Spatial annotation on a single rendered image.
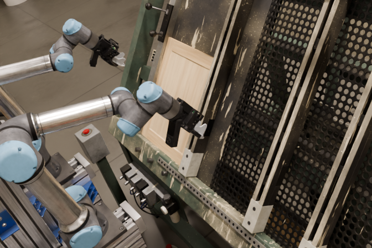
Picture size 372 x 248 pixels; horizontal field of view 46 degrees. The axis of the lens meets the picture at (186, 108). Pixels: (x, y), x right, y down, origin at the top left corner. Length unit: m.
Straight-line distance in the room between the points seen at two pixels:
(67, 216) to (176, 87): 0.97
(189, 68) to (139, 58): 0.48
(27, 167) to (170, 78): 1.11
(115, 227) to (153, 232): 1.30
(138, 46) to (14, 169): 1.36
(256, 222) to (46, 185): 0.82
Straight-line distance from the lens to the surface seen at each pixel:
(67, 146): 4.21
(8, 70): 1.95
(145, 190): 2.34
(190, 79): 2.17
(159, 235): 3.13
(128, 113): 1.46
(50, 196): 1.52
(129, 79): 2.60
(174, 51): 2.30
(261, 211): 1.78
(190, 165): 2.08
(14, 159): 1.39
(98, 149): 2.62
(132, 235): 1.96
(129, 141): 2.52
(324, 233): 1.64
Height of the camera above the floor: 2.40
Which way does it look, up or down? 36 degrees down
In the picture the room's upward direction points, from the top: 17 degrees counter-clockwise
